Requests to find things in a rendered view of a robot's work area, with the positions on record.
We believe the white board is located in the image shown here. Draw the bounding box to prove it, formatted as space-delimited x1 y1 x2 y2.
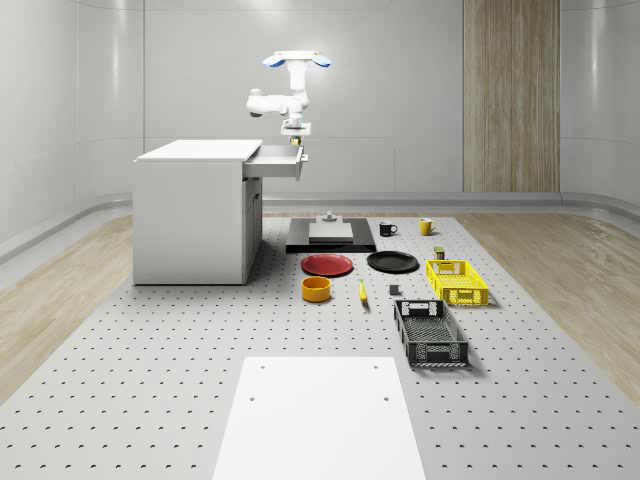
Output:
212 356 427 480

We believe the black plate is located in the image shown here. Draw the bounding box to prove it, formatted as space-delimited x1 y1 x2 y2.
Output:
366 250 420 274

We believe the dark grey basket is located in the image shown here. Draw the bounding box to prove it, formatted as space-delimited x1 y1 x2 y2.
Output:
393 298 471 369

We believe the white cabinet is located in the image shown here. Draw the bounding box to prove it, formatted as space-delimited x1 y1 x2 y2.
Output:
132 139 265 286

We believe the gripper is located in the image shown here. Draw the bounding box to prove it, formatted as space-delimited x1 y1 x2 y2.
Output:
281 121 312 147

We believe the white drawer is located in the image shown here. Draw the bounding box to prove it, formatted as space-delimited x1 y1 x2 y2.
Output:
243 144 310 183

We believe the red plate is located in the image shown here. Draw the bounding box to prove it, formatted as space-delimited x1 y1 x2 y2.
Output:
300 253 355 277

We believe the yellow bowl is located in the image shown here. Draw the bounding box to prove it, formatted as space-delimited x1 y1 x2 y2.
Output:
301 276 332 303

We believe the yellow basket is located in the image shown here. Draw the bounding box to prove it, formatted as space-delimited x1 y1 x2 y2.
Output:
425 259 490 307

